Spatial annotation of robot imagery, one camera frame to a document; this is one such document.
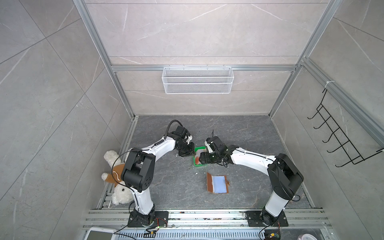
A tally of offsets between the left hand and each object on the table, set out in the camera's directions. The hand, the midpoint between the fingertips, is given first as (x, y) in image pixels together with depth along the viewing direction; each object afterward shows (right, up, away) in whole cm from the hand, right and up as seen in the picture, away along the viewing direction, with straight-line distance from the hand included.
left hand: (195, 150), depth 91 cm
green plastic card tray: (+2, 0, +4) cm, 5 cm away
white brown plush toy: (-37, -19, -17) cm, 45 cm away
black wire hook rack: (+64, +8, -28) cm, 71 cm away
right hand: (+5, -4, -1) cm, 7 cm away
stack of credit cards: (+1, -5, +1) cm, 5 cm away
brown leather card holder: (+13, -18, -7) cm, 23 cm away
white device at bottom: (-43, -34, -25) cm, 60 cm away
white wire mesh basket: (0, +47, +10) cm, 48 cm away
